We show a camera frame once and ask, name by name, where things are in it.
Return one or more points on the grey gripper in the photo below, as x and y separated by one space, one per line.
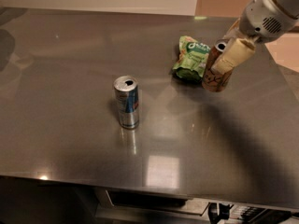
261 19

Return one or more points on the orange soda can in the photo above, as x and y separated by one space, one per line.
213 79

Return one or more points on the green rice chip bag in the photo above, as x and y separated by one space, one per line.
191 63

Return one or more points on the silver blue energy drink can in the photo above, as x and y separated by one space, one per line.
126 93

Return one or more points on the black items under table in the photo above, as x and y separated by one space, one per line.
219 213

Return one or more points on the drawer under table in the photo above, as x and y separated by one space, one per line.
141 207

